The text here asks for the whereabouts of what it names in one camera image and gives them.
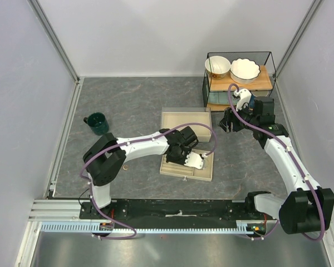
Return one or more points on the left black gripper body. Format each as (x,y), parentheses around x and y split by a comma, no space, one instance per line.
(180,157)

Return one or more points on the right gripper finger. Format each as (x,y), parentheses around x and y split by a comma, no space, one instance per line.
(231,120)
(225,123)

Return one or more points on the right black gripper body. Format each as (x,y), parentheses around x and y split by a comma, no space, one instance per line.
(244,113)

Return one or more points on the beige jewelry box with lid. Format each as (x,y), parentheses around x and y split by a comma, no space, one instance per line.
(174,116)

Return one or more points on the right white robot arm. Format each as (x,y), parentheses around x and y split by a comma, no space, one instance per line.
(308,207)

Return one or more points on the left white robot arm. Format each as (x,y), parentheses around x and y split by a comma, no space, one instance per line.
(103,170)

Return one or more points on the beige jewelry tray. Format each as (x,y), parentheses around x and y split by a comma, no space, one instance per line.
(172,169)

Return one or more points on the blue mug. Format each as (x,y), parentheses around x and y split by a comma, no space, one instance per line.
(251,102)

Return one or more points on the light blue rectangular plate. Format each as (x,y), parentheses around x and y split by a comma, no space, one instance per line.
(218,98)

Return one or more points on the white scalloped bowl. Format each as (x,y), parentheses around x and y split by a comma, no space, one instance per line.
(244,71)

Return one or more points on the white bowl with floral pattern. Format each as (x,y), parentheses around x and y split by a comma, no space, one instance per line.
(217,67)

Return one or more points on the dark green mug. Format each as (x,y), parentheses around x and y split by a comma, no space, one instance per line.
(97,123)

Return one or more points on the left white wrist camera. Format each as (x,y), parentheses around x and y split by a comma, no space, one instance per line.
(195,160)

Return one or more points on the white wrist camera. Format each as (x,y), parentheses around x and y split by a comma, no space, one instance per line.
(244,96)
(195,160)

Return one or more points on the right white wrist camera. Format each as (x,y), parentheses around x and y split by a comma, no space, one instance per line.
(244,96)

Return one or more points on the black wire shelf rack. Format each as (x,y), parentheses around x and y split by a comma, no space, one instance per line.
(262,86)

